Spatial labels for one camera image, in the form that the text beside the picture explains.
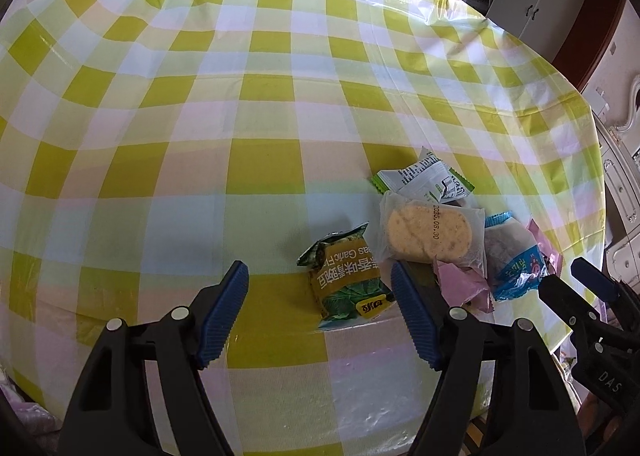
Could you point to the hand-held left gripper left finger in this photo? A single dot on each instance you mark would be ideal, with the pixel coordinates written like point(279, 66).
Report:
point(225, 311)

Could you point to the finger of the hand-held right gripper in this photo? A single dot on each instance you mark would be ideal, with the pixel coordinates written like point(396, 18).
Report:
point(595, 277)
point(567, 298)

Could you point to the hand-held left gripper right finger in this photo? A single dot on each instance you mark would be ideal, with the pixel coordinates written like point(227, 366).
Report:
point(414, 313)

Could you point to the pink snack bar packet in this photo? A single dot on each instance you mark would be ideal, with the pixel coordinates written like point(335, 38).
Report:
point(462, 286)

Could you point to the blue cartoon snack packet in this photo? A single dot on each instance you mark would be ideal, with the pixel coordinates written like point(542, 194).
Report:
point(515, 261)

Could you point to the green pea snack packet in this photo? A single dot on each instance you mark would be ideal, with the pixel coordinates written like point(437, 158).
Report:
point(345, 281)

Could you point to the clear round cracker packet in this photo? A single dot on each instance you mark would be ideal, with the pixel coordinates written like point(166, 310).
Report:
point(430, 231)

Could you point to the white ornate cabinet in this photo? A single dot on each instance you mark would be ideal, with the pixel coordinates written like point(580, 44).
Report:
point(625, 146)

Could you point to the white and green snack packet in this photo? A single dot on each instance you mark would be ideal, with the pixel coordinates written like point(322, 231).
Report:
point(425, 178)

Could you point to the green checked plastic tablecloth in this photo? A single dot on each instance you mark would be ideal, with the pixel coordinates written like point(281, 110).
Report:
point(200, 86)

